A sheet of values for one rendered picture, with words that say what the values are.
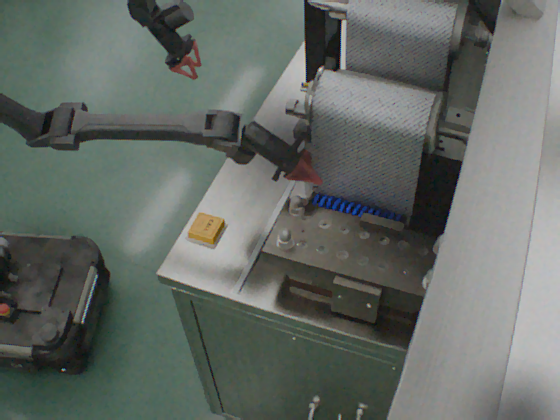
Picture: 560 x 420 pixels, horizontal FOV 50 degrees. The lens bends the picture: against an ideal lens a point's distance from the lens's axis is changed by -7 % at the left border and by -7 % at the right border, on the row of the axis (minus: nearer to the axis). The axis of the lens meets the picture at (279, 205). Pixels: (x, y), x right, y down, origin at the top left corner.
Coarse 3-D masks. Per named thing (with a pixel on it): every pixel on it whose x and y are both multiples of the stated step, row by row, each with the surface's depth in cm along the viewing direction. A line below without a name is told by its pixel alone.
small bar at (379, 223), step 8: (368, 216) 138; (376, 216) 138; (360, 224) 139; (368, 224) 138; (376, 224) 137; (384, 224) 136; (392, 224) 136; (400, 224) 136; (392, 232) 136; (400, 232) 135
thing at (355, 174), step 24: (312, 144) 135; (336, 144) 133; (312, 168) 141; (336, 168) 138; (360, 168) 135; (384, 168) 132; (408, 168) 130; (336, 192) 143; (360, 192) 140; (384, 192) 137; (408, 192) 135
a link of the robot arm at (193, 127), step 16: (80, 112) 139; (192, 112) 137; (208, 112) 137; (224, 112) 137; (80, 128) 138; (96, 128) 138; (112, 128) 137; (128, 128) 137; (144, 128) 137; (160, 128) 136; (176, 128) 136; (192, 128) 136; (208, 128) 140; (224, 128) 135; (64, 144) 138; (208, 144) 138
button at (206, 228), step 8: (200, 216) 156; (208, 216) 156; (192, 224) 155; (200, 224) 155; (208, 224) 155; (216, 224) 154; (224, 224) 157; (192, 232) 153; (200, 232) 153; (208, 232) 153; (216, 232) 153; (200, 240) 154; (208, 240) 153
